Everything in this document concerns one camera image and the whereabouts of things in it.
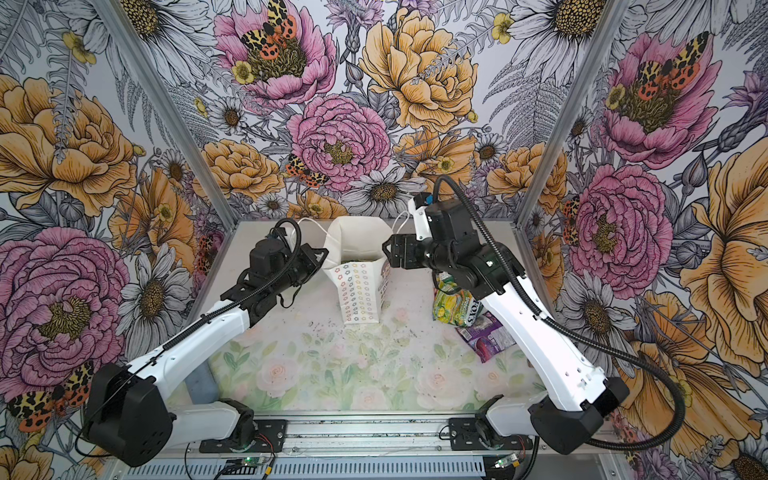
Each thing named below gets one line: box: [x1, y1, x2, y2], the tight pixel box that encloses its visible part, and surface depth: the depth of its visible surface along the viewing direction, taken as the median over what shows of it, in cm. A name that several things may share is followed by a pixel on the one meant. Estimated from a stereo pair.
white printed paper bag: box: [322, 216, 393, 324], surface depth 87 cm
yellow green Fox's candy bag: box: [432, 272, 484, 328], surface depth 95 cm
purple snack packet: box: [455, 310, 517, 363], surface depth 90 cm
